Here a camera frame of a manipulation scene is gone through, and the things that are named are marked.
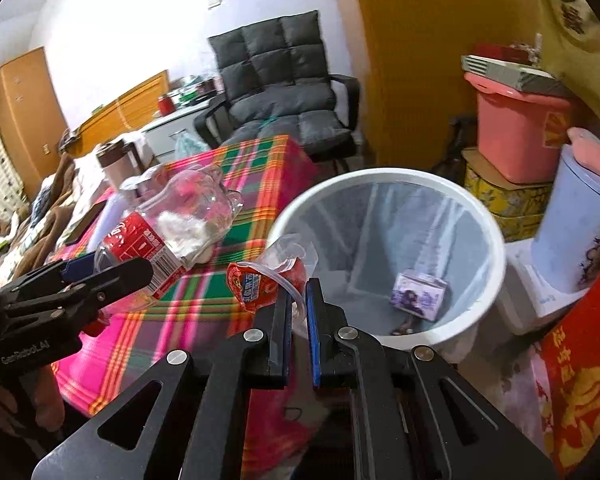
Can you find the pale blue bucket pink lid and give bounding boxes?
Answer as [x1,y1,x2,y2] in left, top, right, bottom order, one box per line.
[532,127,600,293]

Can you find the wooden headboard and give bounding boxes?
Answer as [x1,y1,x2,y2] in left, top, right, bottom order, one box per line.
[60,70,171,158]

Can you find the beige printed hanging bag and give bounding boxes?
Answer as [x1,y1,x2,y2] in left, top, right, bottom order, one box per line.
[535,0,600,101]

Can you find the red printed bag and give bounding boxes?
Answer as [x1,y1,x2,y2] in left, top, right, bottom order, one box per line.
[540,255,600,478]

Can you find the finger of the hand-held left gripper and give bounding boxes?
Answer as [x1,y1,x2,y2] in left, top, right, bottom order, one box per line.
[4,258,155,347]
[0,252,101,306]

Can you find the white cabinet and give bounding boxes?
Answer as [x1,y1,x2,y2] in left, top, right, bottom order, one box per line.
[142,94,226,163]

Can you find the red flat box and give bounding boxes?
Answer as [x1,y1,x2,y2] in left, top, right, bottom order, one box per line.
[467,42,536,63]

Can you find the clear plastic bottle red label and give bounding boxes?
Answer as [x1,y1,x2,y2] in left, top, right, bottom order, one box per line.
[82,162,245,336]

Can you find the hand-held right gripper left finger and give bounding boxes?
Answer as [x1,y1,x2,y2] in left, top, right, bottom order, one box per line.
[30,287,294,480]

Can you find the brown tumbler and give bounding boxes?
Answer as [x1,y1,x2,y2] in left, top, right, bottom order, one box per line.
[96,141,143,193]

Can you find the pink plastic storage bin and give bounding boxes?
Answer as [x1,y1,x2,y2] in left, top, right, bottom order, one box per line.
[464,72,576,185]

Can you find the pink floral cloth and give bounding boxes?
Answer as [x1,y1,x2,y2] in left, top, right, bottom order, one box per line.
[480,345,551,456]

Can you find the white round waste bin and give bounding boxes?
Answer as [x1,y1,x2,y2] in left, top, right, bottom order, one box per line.
[267,167,507,353]

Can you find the pale blue plastic bag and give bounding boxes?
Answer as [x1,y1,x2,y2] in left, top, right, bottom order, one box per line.
[172,130,211,161]

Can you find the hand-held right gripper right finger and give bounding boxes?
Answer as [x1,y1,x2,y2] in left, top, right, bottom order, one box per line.
[304,279,561,480]

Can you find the pink green plaid tablecloth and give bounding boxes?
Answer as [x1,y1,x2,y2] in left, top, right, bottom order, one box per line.
[47,135,331,466]

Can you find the green boxes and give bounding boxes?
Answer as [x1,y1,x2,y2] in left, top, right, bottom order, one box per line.
[172,74,223,103]

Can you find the small purple carton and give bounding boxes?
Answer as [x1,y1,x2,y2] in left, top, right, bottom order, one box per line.
[390,270,449,321]

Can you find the brown blanket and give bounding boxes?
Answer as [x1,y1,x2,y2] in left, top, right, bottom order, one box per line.
[0,152,106,281]

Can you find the striped flat box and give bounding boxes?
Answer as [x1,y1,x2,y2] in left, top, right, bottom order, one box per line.
[461,54,571,93]

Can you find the white box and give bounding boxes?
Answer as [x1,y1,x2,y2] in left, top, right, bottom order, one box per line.
[495,237,593,336]

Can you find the yellow floral box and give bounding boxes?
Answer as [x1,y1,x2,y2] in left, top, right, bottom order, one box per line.
[462,147,553,243]

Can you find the black folded stand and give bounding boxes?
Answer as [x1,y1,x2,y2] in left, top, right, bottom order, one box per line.
[432,115,481,171]

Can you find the grey padded chair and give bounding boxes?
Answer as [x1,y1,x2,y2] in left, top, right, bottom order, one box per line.
[194,10,362,161]

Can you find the wooden wardrobe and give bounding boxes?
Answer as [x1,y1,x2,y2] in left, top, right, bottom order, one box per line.
[0,46,70,173]

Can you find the person's left hand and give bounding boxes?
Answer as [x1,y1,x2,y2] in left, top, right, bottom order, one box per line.
[0,367,66,441]

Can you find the red snack wrapper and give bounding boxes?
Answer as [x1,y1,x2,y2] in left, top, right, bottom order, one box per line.
[226,234,317,317]

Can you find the yellow wooden door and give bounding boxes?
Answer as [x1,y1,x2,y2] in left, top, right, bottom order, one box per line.
[347,0,546,171]

